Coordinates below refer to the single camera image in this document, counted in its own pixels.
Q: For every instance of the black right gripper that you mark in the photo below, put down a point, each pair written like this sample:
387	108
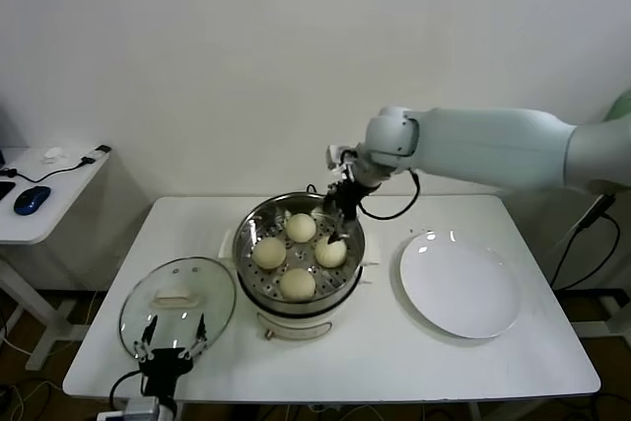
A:
346	200

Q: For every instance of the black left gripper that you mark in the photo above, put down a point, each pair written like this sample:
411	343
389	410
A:
165	367

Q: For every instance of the round glass pot lid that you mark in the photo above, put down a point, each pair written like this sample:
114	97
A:
177	312

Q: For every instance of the white steamed baozi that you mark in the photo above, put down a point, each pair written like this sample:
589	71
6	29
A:
301	228
269	253
329	254
297	284

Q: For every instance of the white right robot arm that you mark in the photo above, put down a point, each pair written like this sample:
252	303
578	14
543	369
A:
493	145

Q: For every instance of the stainless steel steamer basket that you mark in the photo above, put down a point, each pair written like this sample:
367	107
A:
246	253

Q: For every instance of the cream electric cooker base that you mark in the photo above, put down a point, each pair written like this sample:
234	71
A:
296	327

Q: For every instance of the white round plate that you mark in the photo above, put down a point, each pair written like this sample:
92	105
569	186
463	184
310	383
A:
458	288

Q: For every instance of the white side desk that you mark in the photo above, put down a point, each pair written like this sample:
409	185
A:
44	226

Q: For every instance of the blue computer mouse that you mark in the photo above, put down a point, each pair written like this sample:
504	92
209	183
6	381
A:
30	200

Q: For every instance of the small white crumpled object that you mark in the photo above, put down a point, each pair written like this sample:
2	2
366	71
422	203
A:
53	155

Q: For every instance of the black keyboard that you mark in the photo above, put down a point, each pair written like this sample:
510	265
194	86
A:
6	190

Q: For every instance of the pale green appliance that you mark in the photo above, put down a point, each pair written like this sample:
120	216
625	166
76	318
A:
622	108

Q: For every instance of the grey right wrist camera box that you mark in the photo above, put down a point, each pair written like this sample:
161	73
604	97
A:
340	155

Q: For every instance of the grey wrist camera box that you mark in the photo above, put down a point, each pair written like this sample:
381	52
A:
340	155
143	410

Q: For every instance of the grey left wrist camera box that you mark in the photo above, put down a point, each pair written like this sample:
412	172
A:
143	410

